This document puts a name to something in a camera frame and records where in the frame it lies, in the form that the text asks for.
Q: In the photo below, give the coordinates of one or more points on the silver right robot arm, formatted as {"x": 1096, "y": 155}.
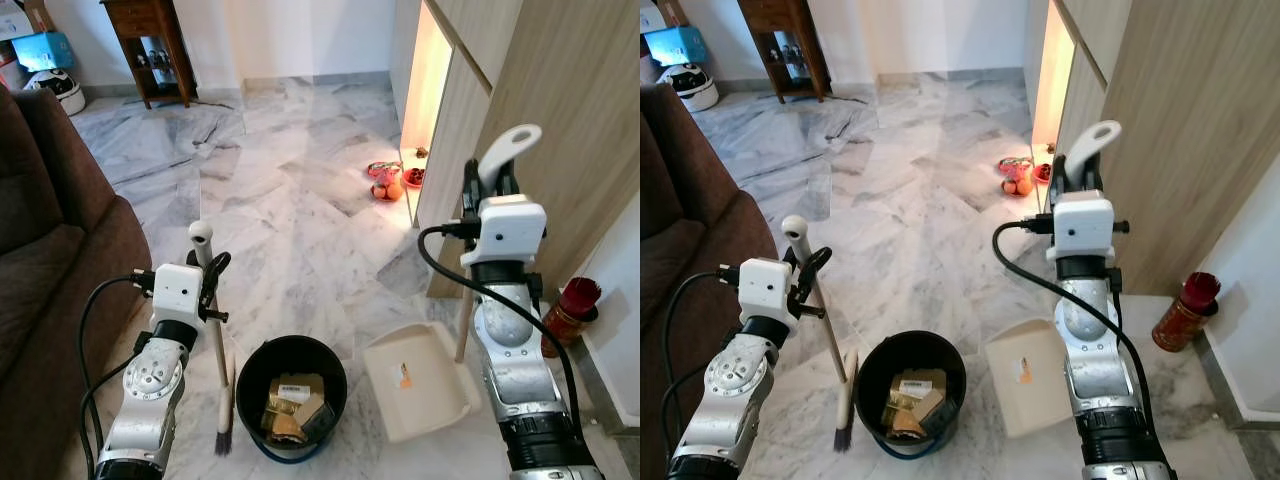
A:
{"x": 1085, "y": 340}
{"x": 510, "y": 350}

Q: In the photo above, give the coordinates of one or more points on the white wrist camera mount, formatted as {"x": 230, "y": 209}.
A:
{"x": 765, "y": 288}
{"x": 512, "y": 232}
{"x": 1082, "y": 225}
{"x": 178, "y": 295}

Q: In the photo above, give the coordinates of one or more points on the dark wooden side table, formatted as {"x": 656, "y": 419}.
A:
{"x": 140, "y": 15}
{"x": 775, "y": 15}

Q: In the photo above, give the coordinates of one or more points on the crumpled gold wrapper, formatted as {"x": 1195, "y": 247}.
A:
{"x": 285, "y": 425}
{"x": 905, "y": 420}

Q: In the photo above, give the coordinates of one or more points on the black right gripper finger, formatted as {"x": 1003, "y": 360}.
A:
{"x": 474, "y": 178}
{"x": 1096, "y": 172}
{"x": 1064, "y": 172}
{"x": 512, "y": 178}

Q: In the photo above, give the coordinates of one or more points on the small red bowl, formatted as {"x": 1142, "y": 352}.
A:
{"x": 413, "y": 178}
{"x": 1042, "y": 173}

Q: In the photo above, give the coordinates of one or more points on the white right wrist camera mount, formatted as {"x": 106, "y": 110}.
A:
{"x": 512, "y": 232}
{"x": 1082, "y": 225}

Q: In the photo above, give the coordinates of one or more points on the black plastic bucket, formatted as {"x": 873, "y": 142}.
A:
{"x": 255, "y": 380}
{"x": 875, "y": 375}

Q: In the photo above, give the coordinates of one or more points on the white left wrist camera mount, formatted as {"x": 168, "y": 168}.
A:
{"x": 765, "y": 288}
{"x": 178, "y": 295}

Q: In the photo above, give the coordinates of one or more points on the brown fabric sofa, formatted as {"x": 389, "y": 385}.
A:
{"x": 50, "y": 250}
{"x": 690, "y": 250}

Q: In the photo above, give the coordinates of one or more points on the blue box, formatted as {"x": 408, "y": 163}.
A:
{"x": 675, "y": 45}
{"x": 42, "y": 50}

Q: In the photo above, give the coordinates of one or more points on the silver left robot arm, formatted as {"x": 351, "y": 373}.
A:
{"x": 145, "y": 400}
{"x": 730, "y": 395}

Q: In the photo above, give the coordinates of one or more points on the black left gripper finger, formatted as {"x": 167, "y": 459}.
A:
{"x": 220, "y": 272}
{"x": 816, "y": 270}

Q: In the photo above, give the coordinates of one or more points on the beige plastic dustpan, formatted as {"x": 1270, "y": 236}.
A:
{"x": 1030, "y": 380}
{"x": 410, "y": 385}

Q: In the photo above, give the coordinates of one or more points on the tan cardboard box with label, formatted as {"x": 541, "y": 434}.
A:
{"x": 298, "y": 388}
{"x": 918, "y": 383}

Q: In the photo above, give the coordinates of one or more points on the red bottle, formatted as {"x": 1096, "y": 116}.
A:
{"x": 565, "y": 320}
{"x": 1180, "y": 318}

